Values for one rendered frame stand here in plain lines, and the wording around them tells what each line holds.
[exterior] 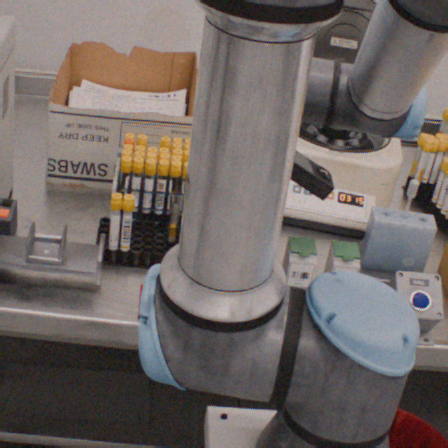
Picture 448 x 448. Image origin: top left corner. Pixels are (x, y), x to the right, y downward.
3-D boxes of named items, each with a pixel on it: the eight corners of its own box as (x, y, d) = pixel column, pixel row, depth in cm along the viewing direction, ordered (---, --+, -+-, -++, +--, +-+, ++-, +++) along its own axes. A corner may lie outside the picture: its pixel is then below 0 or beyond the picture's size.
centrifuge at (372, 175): (248, 219, 136) (260, 153, 129) (263, 139, 161) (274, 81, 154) (391, 246, 135) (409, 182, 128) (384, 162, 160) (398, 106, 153)
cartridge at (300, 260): (282, 291, 121) (291, 254, 117) (279, 272, 125) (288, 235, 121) (309, 294, 121) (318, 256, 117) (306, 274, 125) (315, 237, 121)
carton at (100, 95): (42, 184, 136) (45, 102, 128) (65, 109, 160) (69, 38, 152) (188, 198, 139) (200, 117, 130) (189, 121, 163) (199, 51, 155)
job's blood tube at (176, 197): (165, 253, 124) (172, 195, 119) (165, 248, 125) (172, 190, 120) (174, 254, 124) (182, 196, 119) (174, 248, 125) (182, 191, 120)
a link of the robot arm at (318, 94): (334, 80, 86) (334, 45, 96) (230, 62, 87) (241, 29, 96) (322, 145, 90) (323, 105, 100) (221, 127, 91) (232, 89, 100)
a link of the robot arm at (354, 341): (399, 452, 77) (437, 342, 71) (263, 431, 78) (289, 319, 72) (392, 377, 88) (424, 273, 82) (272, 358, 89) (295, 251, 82)
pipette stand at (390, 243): (360, 279, 126) (375, 225, 120) (356, 253, 132) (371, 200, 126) (421, 287, 126) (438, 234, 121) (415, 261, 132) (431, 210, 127)
